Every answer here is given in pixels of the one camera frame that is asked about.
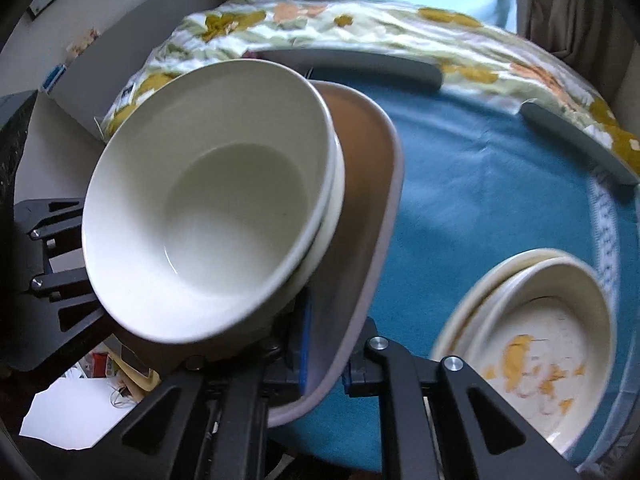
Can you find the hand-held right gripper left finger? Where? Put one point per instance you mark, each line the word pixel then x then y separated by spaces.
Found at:
pixel 305 340

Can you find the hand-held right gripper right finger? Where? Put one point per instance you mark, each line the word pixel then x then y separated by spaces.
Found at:
pixel 350 380

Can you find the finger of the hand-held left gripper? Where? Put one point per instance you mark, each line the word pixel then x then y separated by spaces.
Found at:
pixel 55 225
pixel 60 345

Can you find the large cream plate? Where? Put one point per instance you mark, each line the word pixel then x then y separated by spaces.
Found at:
pixel 460 310

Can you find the white ribbed bowl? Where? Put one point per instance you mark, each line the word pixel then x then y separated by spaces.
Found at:
pixel 332 195

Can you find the cream yellow-print bowl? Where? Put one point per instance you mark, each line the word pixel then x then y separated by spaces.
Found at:
pixel 210 200

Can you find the pink irregular plate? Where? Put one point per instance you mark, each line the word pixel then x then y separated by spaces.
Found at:
pixel 365 185

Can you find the large white plate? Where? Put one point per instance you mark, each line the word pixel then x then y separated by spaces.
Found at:
pixel 500 287

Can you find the small yellow-print dish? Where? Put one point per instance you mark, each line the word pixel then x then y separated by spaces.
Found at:
pixel 540 350

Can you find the white paper sheet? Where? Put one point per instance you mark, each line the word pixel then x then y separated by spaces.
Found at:
pixel 75 410

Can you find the black mesh crate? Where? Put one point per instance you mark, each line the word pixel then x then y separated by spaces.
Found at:
pixel 15 150

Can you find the grey cardboard box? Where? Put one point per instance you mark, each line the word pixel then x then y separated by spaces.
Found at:
pixel 125 60

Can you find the teal tablecloth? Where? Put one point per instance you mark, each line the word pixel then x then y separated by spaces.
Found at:
pixel 475 185

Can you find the grey curved edge guard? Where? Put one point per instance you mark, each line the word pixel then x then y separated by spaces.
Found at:
pixel 570 135
pixel 375 65

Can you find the blue patterned white cloth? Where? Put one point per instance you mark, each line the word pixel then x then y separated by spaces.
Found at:
pixel 607 240

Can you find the floral blanket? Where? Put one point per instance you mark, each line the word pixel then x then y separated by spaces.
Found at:
pixel 380 25

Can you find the beige curtain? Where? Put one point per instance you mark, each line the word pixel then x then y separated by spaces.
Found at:
pixel 565 10

